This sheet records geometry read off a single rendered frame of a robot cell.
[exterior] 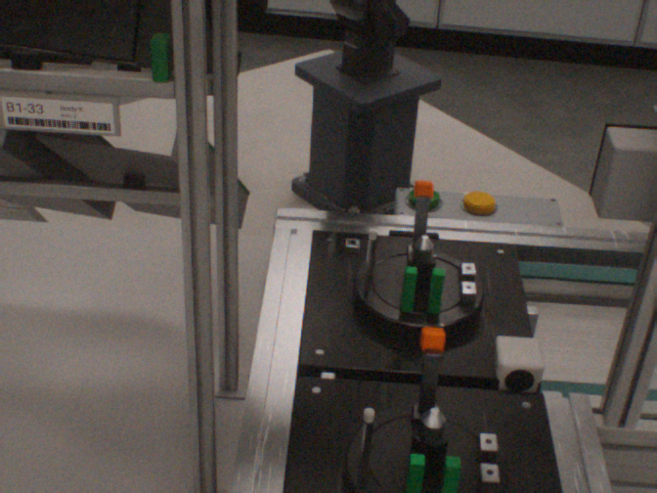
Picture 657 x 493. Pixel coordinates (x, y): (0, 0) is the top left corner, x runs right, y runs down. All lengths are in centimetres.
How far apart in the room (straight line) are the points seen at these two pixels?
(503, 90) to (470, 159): 233
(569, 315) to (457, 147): 51
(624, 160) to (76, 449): 61
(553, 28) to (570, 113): 48
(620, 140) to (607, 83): 325
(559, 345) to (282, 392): 34
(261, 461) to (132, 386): 26
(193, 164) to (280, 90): 101
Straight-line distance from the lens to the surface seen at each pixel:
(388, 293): 102
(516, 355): 97
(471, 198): 124
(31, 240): 135
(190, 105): 71
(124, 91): 71
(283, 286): 109
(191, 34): 68
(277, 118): 164
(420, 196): 105
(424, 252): 101
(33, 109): 73
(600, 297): 120
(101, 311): 121
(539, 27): 411
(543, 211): 126
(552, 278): 117
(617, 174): 84
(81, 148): 90
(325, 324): 101
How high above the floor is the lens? 161
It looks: 35 degrees down
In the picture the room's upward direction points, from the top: 3 degrees clockwise
